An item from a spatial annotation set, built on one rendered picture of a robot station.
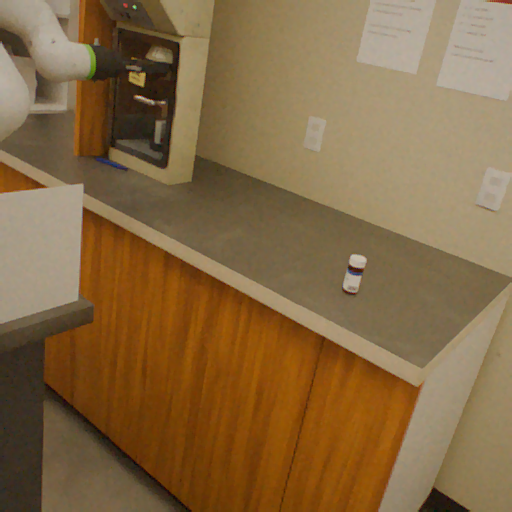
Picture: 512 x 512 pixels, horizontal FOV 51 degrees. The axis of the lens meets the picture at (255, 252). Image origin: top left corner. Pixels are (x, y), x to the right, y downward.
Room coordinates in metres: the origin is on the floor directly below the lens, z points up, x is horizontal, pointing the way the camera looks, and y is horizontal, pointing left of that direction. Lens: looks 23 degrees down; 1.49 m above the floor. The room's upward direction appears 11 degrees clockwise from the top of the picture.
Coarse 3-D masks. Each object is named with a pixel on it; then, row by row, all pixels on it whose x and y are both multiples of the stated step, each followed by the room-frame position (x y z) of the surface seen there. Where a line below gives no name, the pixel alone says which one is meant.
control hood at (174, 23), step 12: (132, 0) 1.72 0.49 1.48; (144, 0) 1.68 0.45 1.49; (156, 0) 1.65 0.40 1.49; (168, 0) 1.66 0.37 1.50; (180, 0) 1.70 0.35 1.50; (108, 12) 1.86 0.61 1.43; (156, 12) 1.69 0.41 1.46; (168, 12) 1.66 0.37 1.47; (180, 12) 1.70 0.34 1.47; (156, 24) 1.74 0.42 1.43; (168, 24) 1.70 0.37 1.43; (180, 24) 1.71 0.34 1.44
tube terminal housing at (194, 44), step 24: (192, 0) 1.74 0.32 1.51; (120, 24) 1.89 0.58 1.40; (192, 24) 1.75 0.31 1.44; (192, 48) 1.76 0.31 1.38; (192, 72) 1.77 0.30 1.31; (192, 96) 1.78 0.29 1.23; (192, 120) 1.79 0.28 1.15; (192, 144) 1.80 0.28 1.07; (144, 168) 1.79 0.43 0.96; (168, 168) 1.73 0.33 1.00; (192, 168) 1.81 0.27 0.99
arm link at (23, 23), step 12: (0, 0) 1.34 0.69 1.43; (12, 0) 1.38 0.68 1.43; (24, 0) 1.41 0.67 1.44; (36, 0) 1.46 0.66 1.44; (0, 12) 1.34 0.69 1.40; (12, 12) 1.37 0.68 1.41; (24, 12) 1.40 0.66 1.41; (36, 12) 1.43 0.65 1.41; (48, 12) 1.46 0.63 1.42; (0, 24) 1.36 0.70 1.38; (12, 24) 1.38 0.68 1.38; (24, 24) 1.40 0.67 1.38; (36, 24) 1.42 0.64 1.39; (24, 36) 1.42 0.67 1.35
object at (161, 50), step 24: (120, 48) 1.87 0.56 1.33; (144, 48) 1.80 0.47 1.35; (168, 48) 1.74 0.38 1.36; (120, 96) 1.86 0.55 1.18; (144, 96) 1.79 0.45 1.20; (168, 96) 1.73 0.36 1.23; (120, 120) 1.86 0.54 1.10; (144, 120) 1.79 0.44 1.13; (168, 120) 1.72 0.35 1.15; (120, 144) 1.85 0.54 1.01; (144, 144) 1.78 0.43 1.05; (168, 144) 1.72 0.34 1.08
